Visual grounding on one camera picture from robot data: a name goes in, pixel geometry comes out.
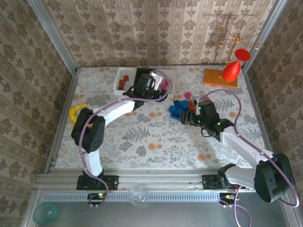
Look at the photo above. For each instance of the small circuit board with LED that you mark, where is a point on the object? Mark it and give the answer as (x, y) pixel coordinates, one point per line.
(227, 197)
(97, 197)

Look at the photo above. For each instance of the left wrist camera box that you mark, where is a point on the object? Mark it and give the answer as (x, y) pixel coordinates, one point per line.
(157, 79)

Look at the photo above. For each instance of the teal translucent cup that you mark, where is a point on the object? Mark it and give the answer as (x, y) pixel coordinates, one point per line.
(46, 214)

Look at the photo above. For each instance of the aluminium frame rail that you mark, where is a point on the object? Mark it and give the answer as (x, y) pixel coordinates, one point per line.
(257, 104)
(62, 120)
(165, 179)

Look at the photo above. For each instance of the red plastic goblet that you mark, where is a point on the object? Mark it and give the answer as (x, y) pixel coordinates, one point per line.
(230, 71)

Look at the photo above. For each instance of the yellow toy banana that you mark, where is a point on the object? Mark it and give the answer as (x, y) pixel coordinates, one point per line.
(73, 113)

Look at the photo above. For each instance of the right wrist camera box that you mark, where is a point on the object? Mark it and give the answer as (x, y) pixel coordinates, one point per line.
(207, 108)

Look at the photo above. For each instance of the pink lego brick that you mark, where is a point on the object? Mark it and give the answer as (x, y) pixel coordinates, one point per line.
(163, 88)
(166, 82)
(207, 99)
(188, 95)

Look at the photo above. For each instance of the blue lego brick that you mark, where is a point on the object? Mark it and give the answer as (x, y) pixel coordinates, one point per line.
(176, 103)
(173, 109)
(183, 105)
(180, 111)
(175, 115)

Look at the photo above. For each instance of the clear glass ball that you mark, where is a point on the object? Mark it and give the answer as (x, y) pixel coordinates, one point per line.
(138, 195)

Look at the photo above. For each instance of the aluminium frame post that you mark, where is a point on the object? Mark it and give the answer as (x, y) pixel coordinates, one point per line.
(54, 35)
(262, 35)

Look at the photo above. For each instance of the floral patterned tablecloth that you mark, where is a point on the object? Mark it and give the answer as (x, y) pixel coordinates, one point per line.
(165, 142)

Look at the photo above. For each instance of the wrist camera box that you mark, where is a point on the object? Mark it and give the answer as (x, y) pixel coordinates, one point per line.
(157, 79)
(207, 108)

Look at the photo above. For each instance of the orange lego brick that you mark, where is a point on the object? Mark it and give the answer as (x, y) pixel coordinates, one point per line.
(121, 88)
(189, 108)
(126, 78)
(190, 103)
(122, 82)

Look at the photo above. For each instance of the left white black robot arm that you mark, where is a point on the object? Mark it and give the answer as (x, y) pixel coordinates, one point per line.
(92, 160)

